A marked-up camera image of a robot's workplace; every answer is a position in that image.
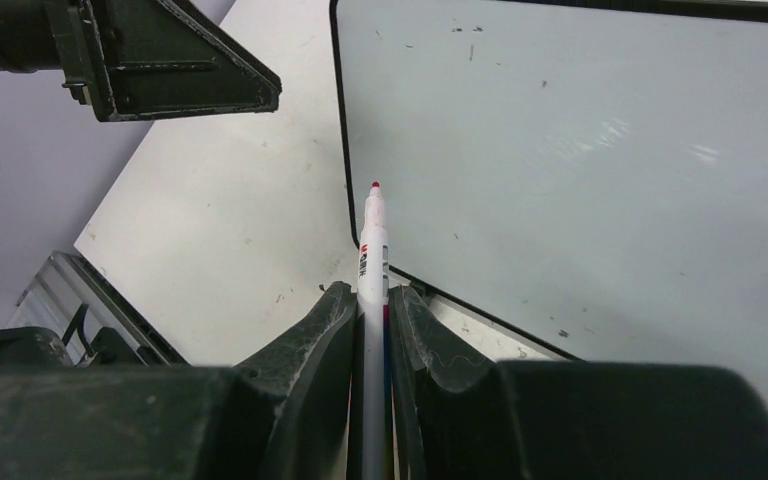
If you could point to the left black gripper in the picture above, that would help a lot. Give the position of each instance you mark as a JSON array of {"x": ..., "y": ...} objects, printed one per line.
[{"x": 152, "y": 60}]

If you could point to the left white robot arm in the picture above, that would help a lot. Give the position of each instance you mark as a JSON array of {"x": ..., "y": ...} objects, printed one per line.
[{"x": 26, "y": 41}]

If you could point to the aluminium frame rail front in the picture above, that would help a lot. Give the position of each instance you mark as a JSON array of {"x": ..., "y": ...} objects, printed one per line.
[{"x": 54, "y": 295}]

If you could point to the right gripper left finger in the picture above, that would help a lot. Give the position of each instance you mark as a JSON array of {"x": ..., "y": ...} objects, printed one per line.
[{"x": 280, "y": 414}]

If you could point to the white marker pen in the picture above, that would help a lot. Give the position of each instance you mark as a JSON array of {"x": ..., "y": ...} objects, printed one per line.
[{"x": 373, "y": 396}]

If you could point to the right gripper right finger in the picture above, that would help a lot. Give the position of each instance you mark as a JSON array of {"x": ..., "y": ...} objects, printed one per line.
[{"x": 461, "y": 415}]

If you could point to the small black-framed whiteboard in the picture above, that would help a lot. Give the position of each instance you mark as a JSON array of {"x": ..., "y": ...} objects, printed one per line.
[{"x": 592, "y": 174}]

